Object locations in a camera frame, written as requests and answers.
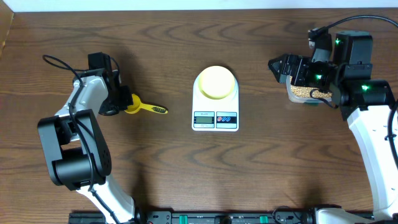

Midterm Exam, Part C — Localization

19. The pile of soybeans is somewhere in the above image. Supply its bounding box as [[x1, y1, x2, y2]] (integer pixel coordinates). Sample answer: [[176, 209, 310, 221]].
[[286, 77, 331, 101]]

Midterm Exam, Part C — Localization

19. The black mounting rail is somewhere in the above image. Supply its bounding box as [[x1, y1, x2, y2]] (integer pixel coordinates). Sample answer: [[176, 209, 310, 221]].
[[68, 210, 318, 224]]

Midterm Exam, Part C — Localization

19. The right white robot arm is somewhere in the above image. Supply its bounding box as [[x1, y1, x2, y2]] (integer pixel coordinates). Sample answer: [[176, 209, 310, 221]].
[[268, 30, 397, 223]]

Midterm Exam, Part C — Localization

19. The black cable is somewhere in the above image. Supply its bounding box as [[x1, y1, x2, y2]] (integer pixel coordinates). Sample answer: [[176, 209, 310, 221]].
[[307, 14, 398, 172], [42, 54, 122, 224]]

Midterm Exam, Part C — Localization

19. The right black cable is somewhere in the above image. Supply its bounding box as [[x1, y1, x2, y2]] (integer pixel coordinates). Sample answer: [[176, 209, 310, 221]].
[[307, 14, 398, 172]]

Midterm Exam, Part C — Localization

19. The clear plastic container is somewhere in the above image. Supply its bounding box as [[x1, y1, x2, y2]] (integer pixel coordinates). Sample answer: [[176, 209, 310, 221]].
[[285, 76, 331, 103]]

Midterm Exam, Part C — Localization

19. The yellow plastic bowl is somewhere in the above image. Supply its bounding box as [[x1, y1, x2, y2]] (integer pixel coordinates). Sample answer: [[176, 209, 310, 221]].
[[198, 66, 236, 100]]

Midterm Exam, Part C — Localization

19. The yellow plastic measuring scoop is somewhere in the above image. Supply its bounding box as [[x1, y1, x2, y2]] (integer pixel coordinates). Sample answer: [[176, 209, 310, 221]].
[[125, 94, 168, 114]]

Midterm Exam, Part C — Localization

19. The white digital kitchen scale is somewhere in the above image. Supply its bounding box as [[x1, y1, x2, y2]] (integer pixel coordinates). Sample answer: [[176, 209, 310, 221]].
[[192, 76, 239, 132]]

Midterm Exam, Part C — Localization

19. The left black cable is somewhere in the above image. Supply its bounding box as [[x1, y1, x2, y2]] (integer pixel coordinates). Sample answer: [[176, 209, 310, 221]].
[[42, 54, 122, 224]]

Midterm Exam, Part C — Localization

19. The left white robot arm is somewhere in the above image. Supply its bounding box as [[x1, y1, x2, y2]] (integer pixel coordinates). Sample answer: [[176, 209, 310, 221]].
[[37, 52, 147, 223]]

